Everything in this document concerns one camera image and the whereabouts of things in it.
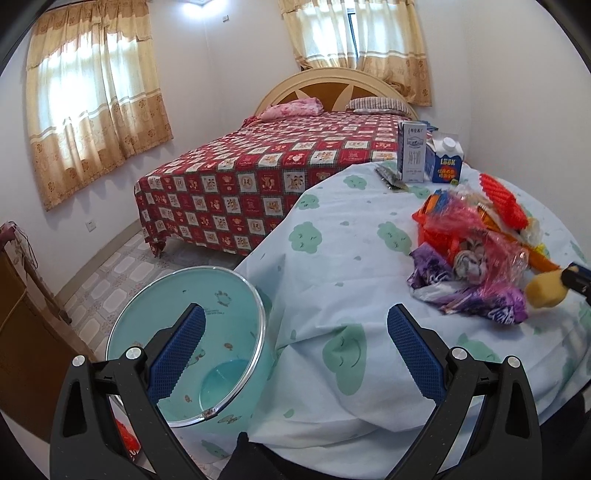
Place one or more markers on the red checkered bed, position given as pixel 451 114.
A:
pixel 230 193

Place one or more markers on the tall white carton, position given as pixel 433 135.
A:
pixel 412 144

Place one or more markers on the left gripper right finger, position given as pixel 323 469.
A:
pixel 505 442

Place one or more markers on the right beige curtain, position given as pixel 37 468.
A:
pixel 381 38

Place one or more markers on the dark small snack packet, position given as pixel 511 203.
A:
pixel 391 179

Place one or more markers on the pink pillow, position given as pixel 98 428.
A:
pixel 296 108

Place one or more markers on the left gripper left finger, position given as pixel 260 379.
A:
pixel 85 440

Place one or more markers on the purple foil wrapper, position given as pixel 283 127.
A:
pixel 471 284

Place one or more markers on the cloud print table cloth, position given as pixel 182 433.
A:
pixel 340 399

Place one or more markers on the striped pillow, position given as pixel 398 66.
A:
pixel 395 105

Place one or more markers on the orange long snack wrapper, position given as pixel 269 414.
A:
pixel 537 261

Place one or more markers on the teal plastic trash bin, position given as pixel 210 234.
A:
pixel 220 386

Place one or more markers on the red foam net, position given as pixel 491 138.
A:
pixel 504 202

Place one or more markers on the beige curtain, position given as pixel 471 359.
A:
pixel 93 97
pixel 381 38

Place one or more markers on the red orange wrapper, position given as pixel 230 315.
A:
pixel 437 228

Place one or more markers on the cream wooden headboard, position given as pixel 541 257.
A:
pixel 334 87

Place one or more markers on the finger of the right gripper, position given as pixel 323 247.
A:
pixel 577 278

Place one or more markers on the brown wooden cabinet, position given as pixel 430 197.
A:
pixel 38 341

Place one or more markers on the blue gable top carton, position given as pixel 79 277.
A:
pixel 444 158

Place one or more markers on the left beige curtain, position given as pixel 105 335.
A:
pixel 93 97

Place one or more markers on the white wall socket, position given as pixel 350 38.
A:
pixel 91 225

